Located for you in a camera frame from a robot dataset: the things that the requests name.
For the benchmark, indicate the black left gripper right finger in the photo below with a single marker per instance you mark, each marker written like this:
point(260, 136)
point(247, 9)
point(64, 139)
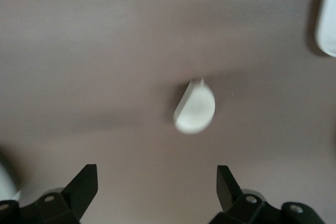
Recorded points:
point(236, 203)

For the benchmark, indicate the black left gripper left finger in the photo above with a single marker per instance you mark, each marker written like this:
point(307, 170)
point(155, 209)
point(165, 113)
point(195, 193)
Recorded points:
point(76, 195)

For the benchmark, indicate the white half-round steamed bun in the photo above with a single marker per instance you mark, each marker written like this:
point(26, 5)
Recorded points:
point(195, 111)

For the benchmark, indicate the cream rabbit-print serving tray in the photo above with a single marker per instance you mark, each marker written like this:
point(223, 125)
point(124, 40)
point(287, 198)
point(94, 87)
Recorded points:
point(328, 11)

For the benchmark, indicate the cream two-slot toaster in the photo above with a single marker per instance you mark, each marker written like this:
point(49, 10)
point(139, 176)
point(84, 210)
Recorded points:
point(5, 179)

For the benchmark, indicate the brown table cover mat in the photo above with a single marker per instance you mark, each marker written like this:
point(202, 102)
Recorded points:
point(105, 51)

